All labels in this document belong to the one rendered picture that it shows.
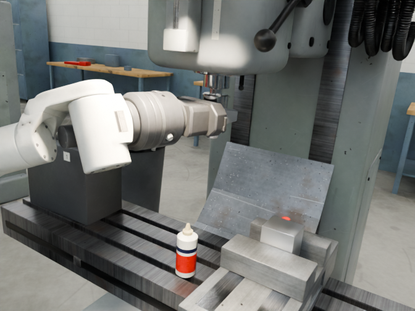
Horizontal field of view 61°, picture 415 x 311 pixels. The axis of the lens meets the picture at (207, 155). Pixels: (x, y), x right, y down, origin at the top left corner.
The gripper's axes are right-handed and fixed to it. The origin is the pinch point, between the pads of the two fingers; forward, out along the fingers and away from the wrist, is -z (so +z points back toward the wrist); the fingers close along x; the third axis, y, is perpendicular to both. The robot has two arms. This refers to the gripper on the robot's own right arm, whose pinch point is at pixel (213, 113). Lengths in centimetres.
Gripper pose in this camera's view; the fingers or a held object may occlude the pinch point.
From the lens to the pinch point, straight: 65.6
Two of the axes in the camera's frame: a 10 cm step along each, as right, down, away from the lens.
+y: -0.8, 9.5, 2.9
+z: -7.2, 1.5, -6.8
